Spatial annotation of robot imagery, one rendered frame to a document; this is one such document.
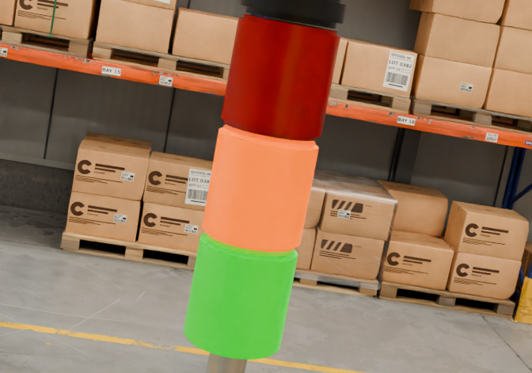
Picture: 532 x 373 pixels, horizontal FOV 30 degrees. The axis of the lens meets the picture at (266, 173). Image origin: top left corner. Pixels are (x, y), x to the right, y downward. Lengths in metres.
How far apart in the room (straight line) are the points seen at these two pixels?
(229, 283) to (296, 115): 0.09
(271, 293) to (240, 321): 0.02
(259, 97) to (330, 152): 9.18
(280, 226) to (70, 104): 9.05
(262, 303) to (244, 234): 0.04
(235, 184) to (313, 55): 0.07
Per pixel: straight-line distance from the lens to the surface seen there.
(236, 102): 0.47
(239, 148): 0.47
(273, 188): 0.47
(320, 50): 0.46
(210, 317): 0.49
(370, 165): 9.73
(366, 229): 8.43
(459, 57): 8.44
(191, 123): 9.48
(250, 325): 0.48
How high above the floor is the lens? 2.33
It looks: 10 degrees down
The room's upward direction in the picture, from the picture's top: 11 degrees clockwise
